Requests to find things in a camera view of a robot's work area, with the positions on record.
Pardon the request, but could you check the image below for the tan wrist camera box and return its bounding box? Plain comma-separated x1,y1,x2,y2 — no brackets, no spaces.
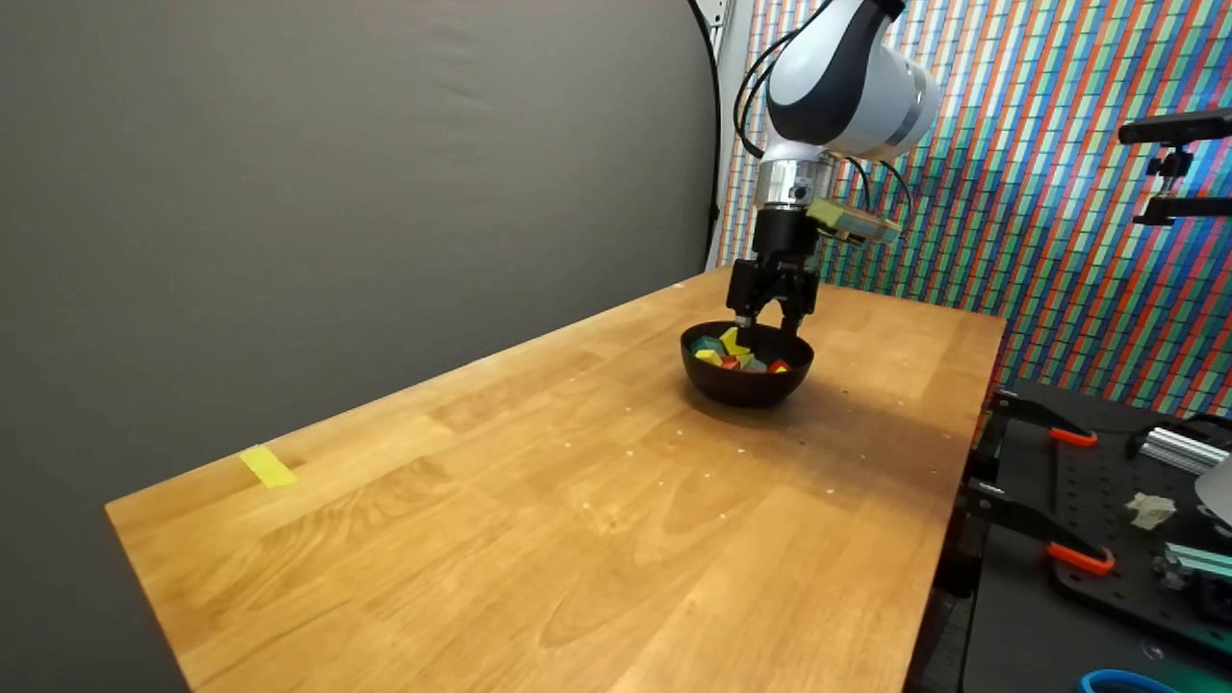
803,194,903,249

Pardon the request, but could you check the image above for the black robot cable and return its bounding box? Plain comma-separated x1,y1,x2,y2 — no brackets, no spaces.
726,0,838,167

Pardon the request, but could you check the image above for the yellow tape strip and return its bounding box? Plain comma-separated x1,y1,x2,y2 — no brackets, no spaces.
236,444,305,494

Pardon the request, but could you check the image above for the black pegboard bench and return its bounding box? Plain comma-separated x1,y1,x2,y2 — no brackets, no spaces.
948,376,1232,693

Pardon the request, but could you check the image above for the grey fabric backdrop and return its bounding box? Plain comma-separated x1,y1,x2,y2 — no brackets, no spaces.
0,0,725,693

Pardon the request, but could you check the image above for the black clamp orange handle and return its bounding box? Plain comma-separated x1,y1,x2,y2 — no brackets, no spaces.
985,385,1106,453
963,479,1115,581

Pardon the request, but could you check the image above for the black bowl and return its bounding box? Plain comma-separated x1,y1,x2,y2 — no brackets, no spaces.
679,319,820,412

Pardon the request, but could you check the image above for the teal metal bar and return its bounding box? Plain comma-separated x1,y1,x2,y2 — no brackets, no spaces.
1150,534,1232,598

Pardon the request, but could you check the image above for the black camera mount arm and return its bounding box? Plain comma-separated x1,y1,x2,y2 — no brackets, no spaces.
1112,109,1232,230

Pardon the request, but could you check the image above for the silver aluminium bar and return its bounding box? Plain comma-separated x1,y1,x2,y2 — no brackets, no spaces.
1134,425,1232,479

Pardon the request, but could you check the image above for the small pale crumpled wad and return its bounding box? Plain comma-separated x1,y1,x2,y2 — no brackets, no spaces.
1125,488,1183,532

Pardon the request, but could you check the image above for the grey round plate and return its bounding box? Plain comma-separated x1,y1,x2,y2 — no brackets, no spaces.
1189,462,1232,532

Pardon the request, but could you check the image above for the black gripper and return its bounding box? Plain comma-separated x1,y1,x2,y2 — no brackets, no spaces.
725,206,822,340

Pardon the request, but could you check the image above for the white backdrop frame pole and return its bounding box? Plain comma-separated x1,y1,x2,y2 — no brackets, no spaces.
702,0,761,274

